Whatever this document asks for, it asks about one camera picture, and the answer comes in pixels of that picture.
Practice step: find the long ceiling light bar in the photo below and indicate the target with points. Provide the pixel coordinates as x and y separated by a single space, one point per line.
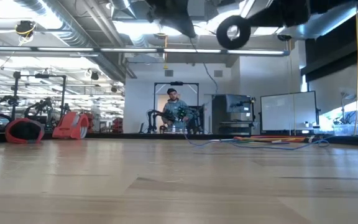
129 49

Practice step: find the whiteboard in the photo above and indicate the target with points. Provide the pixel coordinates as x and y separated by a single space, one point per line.
287 110

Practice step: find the person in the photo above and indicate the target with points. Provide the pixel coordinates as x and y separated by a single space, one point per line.
174 109

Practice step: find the black equipment cabinet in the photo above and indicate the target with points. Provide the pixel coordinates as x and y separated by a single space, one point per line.
232 112

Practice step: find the red workshop equipment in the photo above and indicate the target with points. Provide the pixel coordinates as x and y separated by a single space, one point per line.
117 125

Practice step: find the clear plastic bin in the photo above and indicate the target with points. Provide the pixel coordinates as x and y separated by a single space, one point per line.
350 129

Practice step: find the red tape dispenser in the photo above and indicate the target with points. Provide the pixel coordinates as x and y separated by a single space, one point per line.
72 125

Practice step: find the grey tube with red rim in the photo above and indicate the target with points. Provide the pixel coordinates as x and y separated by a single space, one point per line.
23 132

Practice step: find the black ceiling dome camera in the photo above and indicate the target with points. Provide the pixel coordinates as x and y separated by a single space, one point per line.
284 37

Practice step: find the grey wall vent grille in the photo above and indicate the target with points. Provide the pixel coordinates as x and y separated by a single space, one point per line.
218 73
168 73

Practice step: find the black hanging camera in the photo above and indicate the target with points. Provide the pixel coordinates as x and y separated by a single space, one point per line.
94 76

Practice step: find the silver ventilation duct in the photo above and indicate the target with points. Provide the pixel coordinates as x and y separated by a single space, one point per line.
73 34

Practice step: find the black aluminium table frame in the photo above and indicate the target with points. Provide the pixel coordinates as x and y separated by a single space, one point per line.
135 136

